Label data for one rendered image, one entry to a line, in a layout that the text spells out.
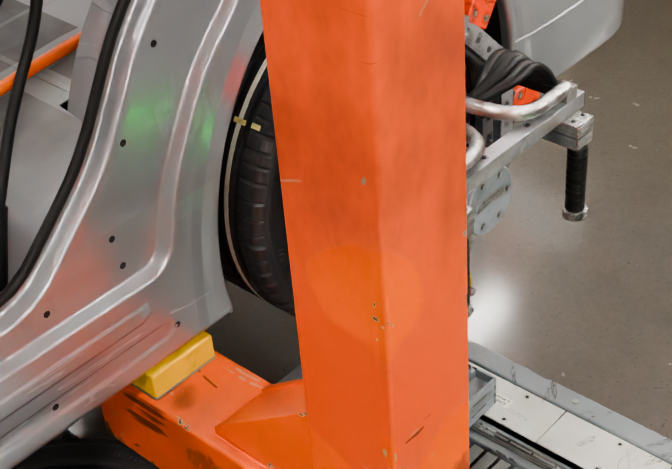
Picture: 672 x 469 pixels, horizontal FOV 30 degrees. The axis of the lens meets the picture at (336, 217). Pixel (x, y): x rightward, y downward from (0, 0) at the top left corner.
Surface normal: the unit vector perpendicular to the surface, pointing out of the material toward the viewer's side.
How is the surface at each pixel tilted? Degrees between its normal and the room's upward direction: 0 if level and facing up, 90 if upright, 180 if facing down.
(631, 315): 0
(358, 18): 90
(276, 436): 90
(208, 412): 0
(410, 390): 90
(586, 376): 0
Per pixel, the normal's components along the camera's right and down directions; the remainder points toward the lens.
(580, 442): -0.07, -0.81
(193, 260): 0.74, 0.34
